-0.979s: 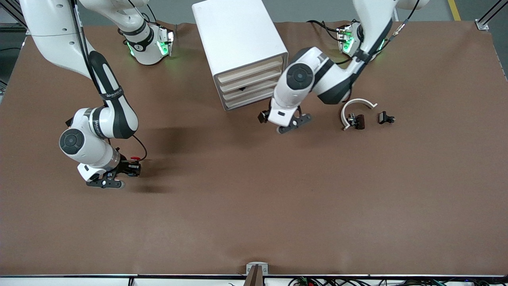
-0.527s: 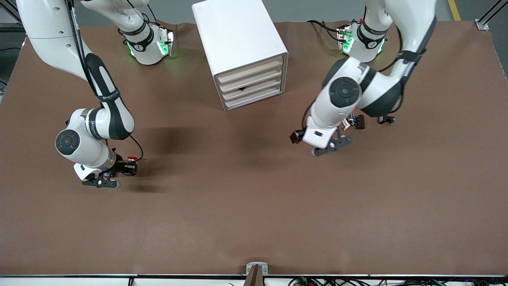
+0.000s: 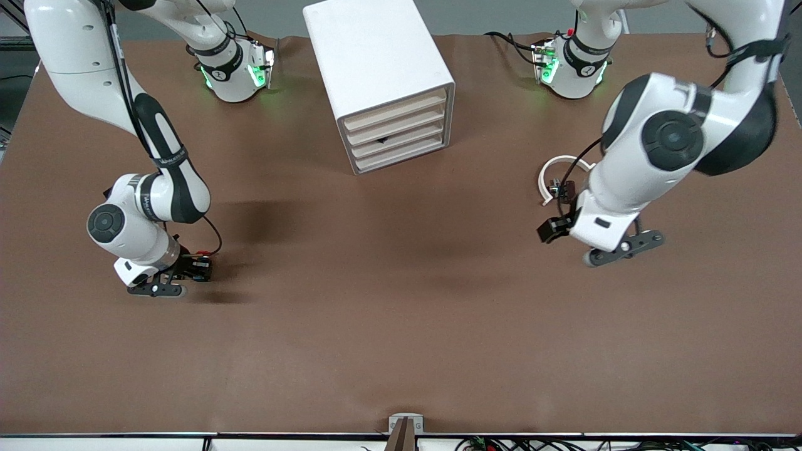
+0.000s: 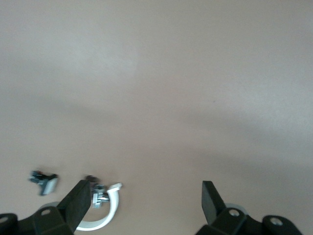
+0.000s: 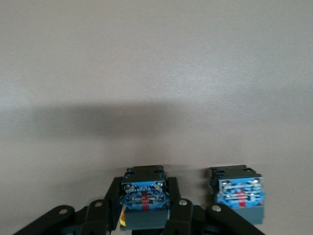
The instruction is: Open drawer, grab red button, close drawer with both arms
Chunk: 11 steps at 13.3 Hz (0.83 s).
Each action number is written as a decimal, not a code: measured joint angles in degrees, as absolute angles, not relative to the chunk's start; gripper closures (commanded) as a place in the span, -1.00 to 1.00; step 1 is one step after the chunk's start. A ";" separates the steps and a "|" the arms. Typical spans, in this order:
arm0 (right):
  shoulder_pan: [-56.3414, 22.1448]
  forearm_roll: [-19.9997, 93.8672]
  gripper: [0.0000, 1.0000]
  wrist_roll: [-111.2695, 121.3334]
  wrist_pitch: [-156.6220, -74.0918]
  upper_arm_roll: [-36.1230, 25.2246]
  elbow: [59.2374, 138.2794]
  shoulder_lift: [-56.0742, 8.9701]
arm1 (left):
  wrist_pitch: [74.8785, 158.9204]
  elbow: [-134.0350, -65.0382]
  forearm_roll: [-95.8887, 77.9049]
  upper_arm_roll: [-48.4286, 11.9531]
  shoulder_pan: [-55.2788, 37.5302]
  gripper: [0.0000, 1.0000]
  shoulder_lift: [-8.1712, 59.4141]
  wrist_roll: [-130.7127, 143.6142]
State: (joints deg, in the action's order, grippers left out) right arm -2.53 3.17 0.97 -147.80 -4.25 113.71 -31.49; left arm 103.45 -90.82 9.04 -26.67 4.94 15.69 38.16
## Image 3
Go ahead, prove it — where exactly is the white notched cabinet drawer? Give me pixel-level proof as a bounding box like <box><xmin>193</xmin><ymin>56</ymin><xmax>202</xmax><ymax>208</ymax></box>
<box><xmin>345</xmin><ymin>103</ymin><xmax>449</xmax><ymax>147</ymax></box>

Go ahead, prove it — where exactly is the brown table mat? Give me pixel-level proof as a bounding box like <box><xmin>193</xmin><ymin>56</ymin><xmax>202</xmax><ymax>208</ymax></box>
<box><xmin>0</xmin><ymin>33</ymin><xmax>802</xmax><ymax>436</ymax></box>

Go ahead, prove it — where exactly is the white half-ring pipe clamp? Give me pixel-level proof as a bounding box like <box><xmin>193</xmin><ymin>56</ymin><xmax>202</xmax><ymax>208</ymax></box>
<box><xmin>539</xmin><ymin>155</ymin><xmax>596</xmax><ymax>207</ymax></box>

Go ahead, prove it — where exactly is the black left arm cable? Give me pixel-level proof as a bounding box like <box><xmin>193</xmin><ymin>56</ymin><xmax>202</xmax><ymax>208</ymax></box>
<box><xmin>560</xmin><ymin>25</ymin><xmax>790</xmax><ymax>217</ymax></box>

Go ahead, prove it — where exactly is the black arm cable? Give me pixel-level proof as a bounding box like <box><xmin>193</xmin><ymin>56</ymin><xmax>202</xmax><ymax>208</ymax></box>
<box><xmin>103</xmin><ymin>0</ymin><xmax>223</xmax><ymax>257</ymax></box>
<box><xmin>560</xmin><ymin>25</ymin><xmax>790</xmax><ymax>217</ymax></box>

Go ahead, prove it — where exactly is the black base cable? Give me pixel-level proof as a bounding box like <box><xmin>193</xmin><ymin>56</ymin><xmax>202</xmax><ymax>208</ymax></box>
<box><xmin>484</xmin><ymin>30</ymin><xmax>541</xmax><ymax>66</ymax></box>

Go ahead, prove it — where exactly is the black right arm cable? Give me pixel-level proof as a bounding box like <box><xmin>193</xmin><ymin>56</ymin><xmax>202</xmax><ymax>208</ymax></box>
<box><xmin>103</xmin><ymin>0</ymin><xmax>223</xmax><ymax>257</ymax></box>

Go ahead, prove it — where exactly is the grey metal bracket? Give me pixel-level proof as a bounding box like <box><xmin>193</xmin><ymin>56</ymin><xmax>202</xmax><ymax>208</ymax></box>
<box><xmin>388</xmin><ymin>413</ymin><xmax>425</xmax><ymax>434</ymax></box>

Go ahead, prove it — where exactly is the brown camera post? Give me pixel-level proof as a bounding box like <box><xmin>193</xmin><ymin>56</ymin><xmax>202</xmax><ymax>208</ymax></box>
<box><xmin>383</xmin><ymin>418</ymin><xmax>417</xmax><ymax>451</ymax></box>

